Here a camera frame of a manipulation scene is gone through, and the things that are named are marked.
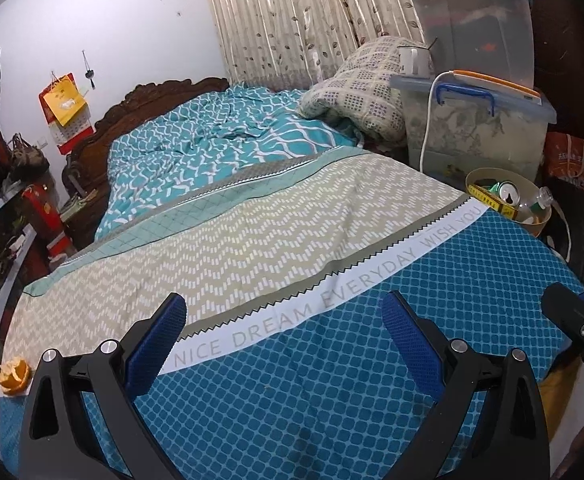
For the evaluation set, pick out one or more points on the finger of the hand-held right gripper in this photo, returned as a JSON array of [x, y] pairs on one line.
[[579, 327]]

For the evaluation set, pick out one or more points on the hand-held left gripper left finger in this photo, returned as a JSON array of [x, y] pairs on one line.
[[155, 346]]

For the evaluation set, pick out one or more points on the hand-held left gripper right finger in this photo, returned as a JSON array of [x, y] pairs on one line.
[[412, 345]]

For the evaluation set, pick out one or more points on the beige round bin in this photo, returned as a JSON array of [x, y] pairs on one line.
[[537, 225]]

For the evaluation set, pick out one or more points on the clear bottle with green label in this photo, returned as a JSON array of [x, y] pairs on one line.
[[534, 204]]

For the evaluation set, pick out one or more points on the dark round object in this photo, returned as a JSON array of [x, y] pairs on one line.
[[579, 240]]

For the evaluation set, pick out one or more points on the orange peel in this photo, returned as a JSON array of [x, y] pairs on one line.
[[12, 375]]

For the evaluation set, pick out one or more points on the wooden nightstand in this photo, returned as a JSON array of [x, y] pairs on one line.
[[79, 215]]

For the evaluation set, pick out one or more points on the red bag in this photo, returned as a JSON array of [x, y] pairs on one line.
[[46, 220]]

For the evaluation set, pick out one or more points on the orange bag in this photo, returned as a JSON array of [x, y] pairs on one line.
[[572, 157]]

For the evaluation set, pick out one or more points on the teal patterned quilt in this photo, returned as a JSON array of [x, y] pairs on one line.
[[211, 150]]

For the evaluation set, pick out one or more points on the clear storage box orange lid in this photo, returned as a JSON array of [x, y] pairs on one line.
[[487, 130]]

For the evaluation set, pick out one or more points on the brown handbag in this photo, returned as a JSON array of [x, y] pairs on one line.
[[26, 157]]

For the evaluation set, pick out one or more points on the carved wooden headboard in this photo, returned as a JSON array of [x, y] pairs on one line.
[[136, 105]]

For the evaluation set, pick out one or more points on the folded grey checked blanket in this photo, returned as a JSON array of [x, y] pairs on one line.
[[362, 85]]

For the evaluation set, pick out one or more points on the white mug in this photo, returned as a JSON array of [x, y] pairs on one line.
[[414, 62]]

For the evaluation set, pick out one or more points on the clear storage box teal lid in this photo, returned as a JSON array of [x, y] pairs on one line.
[[472, 30]]

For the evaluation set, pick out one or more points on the beige leaf-print curtain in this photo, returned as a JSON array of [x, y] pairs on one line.
[[297, 15]]

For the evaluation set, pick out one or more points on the red and yellow wall calendar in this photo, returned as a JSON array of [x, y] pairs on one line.
[[64, 105]]

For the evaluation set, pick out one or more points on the hanging wall ornament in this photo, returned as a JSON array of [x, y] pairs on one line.
[[89, 74]]

